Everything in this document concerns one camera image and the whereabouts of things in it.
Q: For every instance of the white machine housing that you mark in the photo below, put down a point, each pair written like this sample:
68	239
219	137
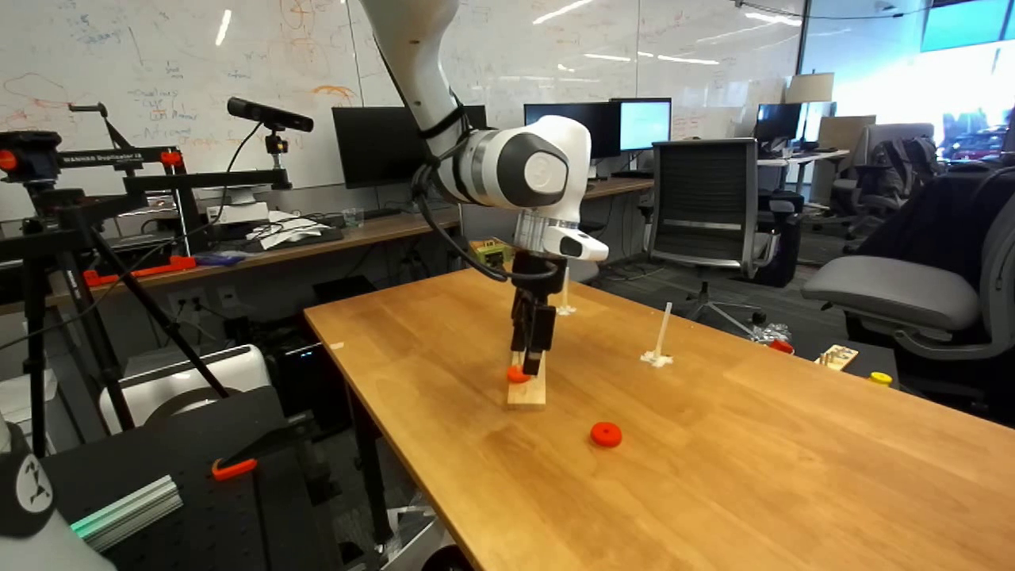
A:
185	375

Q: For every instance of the lit computer monitor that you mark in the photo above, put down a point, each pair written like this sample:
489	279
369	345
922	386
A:
646	126

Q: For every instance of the long wooden desk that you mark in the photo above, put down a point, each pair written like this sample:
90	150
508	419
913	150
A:
351	236

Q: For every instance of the black bar camera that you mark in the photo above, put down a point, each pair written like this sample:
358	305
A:
272	116

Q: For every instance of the black mesh office chair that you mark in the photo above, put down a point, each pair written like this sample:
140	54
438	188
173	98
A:
703	201

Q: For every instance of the black tripod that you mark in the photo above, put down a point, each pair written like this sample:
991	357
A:
44	273

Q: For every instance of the large black monitor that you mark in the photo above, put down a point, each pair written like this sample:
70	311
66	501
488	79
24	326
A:
369	147

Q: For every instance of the patterned wooden card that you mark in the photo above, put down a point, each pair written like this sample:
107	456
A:
836	357

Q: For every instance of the wall screen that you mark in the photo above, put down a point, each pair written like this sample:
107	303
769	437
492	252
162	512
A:
967	23

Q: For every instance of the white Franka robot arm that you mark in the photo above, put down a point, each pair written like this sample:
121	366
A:
414	75

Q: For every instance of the aluminium profile bar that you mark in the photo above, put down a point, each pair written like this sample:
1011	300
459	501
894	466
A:
128	512

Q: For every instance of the lamp with beige shade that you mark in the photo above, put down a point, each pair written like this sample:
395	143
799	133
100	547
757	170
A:
811	86

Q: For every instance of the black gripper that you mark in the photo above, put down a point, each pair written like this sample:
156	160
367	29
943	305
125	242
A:
537	278

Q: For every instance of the white papers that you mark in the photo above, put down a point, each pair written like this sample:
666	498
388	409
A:
287	229

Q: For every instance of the wooden base with metal rods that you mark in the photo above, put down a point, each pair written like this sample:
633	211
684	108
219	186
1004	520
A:
527	393

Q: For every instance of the black robot cart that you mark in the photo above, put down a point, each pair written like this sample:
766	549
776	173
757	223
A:
211	526

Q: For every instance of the small black monitor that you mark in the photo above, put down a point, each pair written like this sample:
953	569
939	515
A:
777	120

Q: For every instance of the black boom bar red knobs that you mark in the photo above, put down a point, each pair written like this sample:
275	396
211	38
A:
211	178

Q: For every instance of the black draped cloth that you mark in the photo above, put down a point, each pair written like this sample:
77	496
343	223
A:
931	223

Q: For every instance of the grey office chair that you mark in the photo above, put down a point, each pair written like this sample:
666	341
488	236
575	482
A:
489	223
899	290

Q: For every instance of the grey monitor back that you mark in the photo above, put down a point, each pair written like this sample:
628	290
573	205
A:
845	131

